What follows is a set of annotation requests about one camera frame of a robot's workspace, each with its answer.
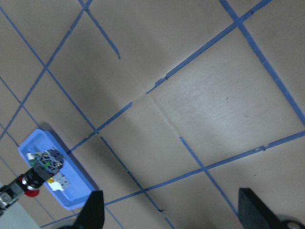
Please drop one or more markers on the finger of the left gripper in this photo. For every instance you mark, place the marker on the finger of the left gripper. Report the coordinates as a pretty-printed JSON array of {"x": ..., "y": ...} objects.
[{"x": 10, "y": 193}]

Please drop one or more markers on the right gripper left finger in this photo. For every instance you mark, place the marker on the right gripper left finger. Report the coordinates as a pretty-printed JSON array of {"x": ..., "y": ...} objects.
[{"x": 92, "y": 215}]

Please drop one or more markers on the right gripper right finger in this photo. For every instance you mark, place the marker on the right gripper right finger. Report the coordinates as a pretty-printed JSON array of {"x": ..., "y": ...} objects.
[{"x": 253, "y": 213}]

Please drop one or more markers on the red emergency stop button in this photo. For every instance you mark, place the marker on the red emergency stop button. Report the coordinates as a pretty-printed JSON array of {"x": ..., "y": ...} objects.
[{"x": 48, "y": 164}]

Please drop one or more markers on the blue plastic tray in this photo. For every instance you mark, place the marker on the blue plastic tray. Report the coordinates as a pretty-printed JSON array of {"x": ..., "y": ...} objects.
[{"x": 76, "y": 194}]

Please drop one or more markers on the green relay module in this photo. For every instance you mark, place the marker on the green relay module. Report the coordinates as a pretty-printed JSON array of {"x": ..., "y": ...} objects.
[{"x": 32, "y": 158}]

